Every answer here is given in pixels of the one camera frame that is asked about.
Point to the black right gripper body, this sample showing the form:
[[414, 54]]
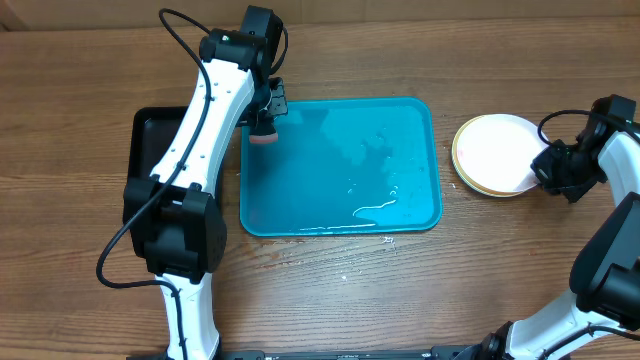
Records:
[[571, 172]]

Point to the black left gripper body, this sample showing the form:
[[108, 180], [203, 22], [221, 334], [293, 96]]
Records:
[[270, 106]]

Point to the white plate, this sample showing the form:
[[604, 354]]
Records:
[[496, 151]]

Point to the yellow plate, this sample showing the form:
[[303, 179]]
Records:
[[464, 177]]

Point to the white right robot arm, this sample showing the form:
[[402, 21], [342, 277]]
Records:
[[603, 293]]

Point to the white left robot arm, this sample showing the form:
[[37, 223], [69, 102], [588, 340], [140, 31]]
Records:
[[171, 214]]

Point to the teal plastic tray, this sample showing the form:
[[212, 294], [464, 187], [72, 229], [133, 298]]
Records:
[[347, 166]]

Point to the black water tray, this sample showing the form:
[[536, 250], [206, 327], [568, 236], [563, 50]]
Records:
[[153, 131]]

